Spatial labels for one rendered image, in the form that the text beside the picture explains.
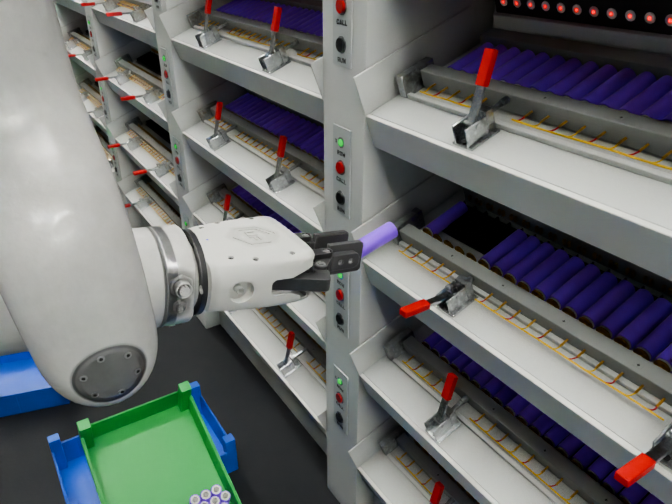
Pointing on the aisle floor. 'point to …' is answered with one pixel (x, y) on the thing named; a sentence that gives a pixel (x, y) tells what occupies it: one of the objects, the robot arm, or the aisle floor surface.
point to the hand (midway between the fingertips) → (336, 252)
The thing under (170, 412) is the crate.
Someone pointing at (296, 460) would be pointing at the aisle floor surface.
